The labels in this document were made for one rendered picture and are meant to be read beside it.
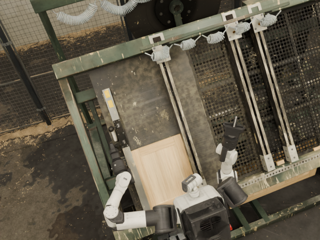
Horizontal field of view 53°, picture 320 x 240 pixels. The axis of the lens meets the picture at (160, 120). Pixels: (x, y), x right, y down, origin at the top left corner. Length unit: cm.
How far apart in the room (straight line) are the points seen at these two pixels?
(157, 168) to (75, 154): 209
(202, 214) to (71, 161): 267
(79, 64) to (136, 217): 103
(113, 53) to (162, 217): 108
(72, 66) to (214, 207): 123
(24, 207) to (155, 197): 202
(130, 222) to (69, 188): 215
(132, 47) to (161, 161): 82
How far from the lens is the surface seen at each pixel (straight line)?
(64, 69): 218
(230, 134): 192
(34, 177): 425
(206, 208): 180
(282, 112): 255
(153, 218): 185
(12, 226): 396
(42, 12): 244
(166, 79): 223
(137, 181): 230
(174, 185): 238
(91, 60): 217
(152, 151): 229
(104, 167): 289
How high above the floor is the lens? 294
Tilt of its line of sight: 43 degrees down
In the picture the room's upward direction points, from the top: 11 degrees counter-clockwise
